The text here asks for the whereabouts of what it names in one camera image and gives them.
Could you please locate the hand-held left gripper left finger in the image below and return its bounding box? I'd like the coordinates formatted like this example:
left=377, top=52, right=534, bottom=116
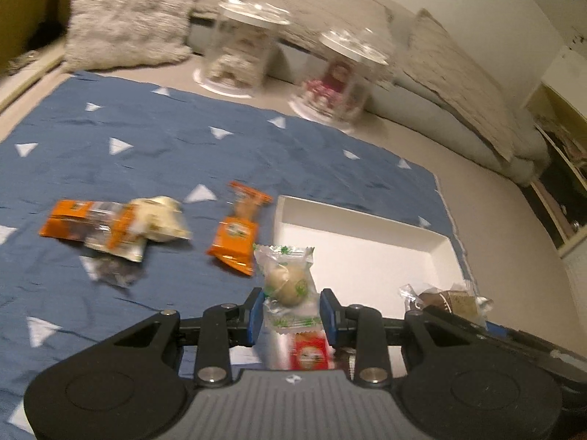
left=112, top=286, right=267, bottom=388

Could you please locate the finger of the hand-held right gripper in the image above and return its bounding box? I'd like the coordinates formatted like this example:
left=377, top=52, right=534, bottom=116
left=431, top=309, right=587, bottom=381

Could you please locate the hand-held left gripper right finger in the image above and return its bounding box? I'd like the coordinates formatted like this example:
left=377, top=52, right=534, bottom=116
left=320, top=288, right=493, bottom=388

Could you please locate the red snack packet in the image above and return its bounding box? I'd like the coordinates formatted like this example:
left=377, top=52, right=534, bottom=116
left=290, top=332, right=333, bottom=372

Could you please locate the clear round candy packet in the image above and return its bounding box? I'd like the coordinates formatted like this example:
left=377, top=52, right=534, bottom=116
left=254, top=244, right=324, bottom=333

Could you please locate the white cardboard box tray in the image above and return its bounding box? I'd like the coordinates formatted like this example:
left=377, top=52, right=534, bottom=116
left=257, top=195, right=462, bottom=372

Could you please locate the orange biscuit stick packet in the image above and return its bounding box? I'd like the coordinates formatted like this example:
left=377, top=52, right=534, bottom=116
left=205, top=180, right=274, bottom=277

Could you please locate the dark brownie packet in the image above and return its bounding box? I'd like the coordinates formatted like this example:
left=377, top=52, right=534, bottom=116
left=398, top=281, right=495, bottom=328

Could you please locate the cream pastry packet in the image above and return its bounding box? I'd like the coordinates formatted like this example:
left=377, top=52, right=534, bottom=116
left=130, top=195, right=192, bottom=242

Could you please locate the orange and clear snack packet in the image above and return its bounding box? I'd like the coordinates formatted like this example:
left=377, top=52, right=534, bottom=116
left=84, top=204, right=148, bottom=263

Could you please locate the long orange snack packet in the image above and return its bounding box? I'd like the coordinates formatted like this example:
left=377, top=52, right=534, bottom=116
left=38, top=199, right=115, bottom=243

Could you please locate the blue mat with white triangles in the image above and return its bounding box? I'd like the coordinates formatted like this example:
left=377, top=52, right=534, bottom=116
left=0, top=71, right=473, bottom=440

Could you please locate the wooden shelf with clutter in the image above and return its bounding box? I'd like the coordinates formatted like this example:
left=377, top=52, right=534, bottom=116
left=523, top=46, right=587, bottom=257

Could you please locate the folded grey duvet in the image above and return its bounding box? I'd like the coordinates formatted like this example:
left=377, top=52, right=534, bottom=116
left=367, top=73, right=548, bottom=186

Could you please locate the clear case with pink doll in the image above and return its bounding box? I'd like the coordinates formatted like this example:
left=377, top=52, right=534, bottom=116
left=289, top=27, right=397, bottom=131

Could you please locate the clear case with white doll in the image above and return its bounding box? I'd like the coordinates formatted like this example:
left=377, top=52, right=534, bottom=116
left=193, top=0, right=294, bottom=99

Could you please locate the large grey pillow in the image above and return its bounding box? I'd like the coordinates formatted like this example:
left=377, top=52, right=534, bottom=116
left=404, top=8, right=528, bottom=162

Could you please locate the fluffy cream pillow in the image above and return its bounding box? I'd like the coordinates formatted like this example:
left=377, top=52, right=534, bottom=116
left=64, top=0, right=212, bottom=73

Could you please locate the wooden side shelf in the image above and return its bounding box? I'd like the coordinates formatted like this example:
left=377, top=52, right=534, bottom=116
left=0, top=0, right=76, bottom=115

